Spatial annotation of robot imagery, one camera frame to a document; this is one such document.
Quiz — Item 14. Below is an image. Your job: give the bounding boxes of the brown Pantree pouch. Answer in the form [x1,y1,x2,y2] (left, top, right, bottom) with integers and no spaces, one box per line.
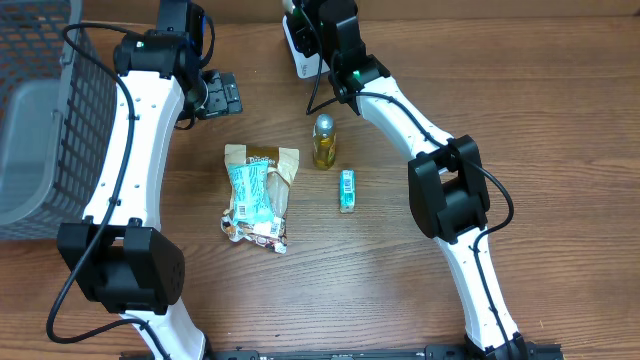
[224,144,299,219]

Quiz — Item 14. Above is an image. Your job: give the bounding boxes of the clear bottle with silver cap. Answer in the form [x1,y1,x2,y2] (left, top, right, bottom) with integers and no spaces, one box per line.
[313,114,336,170]

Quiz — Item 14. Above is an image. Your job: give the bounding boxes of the brown white wrapper packet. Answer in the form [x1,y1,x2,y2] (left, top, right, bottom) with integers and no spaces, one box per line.
[220,215,288,254]

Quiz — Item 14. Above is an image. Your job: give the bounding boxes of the small green tissue packet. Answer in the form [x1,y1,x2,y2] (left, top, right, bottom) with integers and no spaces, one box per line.
[340,169,356,213]

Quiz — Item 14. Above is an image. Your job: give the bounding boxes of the light green snack packet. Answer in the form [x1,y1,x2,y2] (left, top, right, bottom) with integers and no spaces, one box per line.
[228,161,274,224]

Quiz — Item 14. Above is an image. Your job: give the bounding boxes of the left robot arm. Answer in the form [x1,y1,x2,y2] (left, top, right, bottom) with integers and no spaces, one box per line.
[57,1,242,359]

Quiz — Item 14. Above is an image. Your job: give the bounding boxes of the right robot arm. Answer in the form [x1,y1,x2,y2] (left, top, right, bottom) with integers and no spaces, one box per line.
[283,0,529,359]

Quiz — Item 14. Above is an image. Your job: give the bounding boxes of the grey plastic mesh basket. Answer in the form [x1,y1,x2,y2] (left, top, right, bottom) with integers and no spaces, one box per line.
[1,0,117,240]

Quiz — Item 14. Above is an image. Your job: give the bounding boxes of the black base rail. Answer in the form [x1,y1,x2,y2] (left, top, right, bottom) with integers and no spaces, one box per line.
[119,342,565,360]

